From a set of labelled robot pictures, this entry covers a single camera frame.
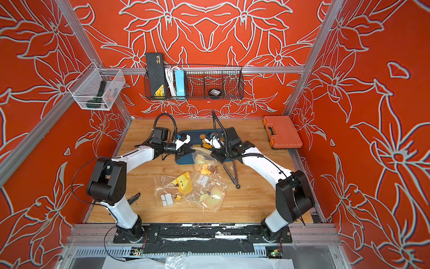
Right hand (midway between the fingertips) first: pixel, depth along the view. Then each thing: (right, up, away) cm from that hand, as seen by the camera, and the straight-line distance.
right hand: (210, 150), depth 84 cm
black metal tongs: (+14, -16, +5) cm, 22 cm away
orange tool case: (+46, +10, +23) cm, 53 cm away
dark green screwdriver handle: (-56, +24, -4) cm, 61 cm away
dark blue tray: (-9, +6, +22) cm, 24 cm away
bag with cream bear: (-4, -8, +11) cm, 14 cm away
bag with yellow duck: (-22, -22, +3) cm, 31 cm away
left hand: (-9, +1, +3) cm, 9 cm away
